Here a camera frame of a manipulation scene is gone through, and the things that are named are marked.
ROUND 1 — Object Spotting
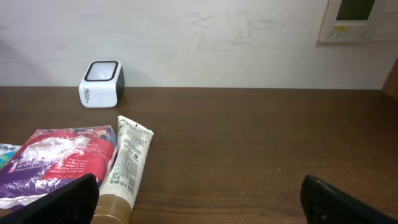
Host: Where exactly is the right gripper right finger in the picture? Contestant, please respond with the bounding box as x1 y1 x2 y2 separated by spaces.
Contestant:
300 175 397 224

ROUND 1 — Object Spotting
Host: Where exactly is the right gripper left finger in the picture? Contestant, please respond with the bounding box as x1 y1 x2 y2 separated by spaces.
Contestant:
1 174 99 224

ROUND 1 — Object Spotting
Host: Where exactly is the white cream tube gold cap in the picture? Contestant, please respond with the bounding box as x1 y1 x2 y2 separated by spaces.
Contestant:
91 115 154 224

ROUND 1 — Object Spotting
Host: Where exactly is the red purple pad package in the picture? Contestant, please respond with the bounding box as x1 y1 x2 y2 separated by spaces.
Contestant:
1 126 117 210

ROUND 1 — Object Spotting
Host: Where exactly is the teal tissue pack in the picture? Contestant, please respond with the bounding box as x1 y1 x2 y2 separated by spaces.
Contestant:
0 143 21 169

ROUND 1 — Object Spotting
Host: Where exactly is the white barcode scanner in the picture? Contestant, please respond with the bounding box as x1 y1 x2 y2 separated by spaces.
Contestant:
78 60 125 108

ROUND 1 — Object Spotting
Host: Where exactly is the wall thermostat panel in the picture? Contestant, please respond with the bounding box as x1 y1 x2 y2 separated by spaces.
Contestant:
318 0 397 43

